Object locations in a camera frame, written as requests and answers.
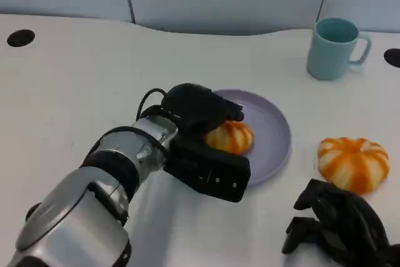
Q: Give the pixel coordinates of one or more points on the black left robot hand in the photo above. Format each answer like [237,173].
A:
[197,107]

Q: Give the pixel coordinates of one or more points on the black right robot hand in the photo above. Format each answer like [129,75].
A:
[353,226]

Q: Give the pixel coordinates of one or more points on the orange and white toy bread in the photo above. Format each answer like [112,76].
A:
[353,164]
[234,139]

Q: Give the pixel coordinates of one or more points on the lilac plate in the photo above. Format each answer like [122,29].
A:
[272,135]

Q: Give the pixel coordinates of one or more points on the pale green mug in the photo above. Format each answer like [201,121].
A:
[326,59]

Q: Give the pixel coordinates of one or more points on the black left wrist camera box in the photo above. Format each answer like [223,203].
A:
[209,173]

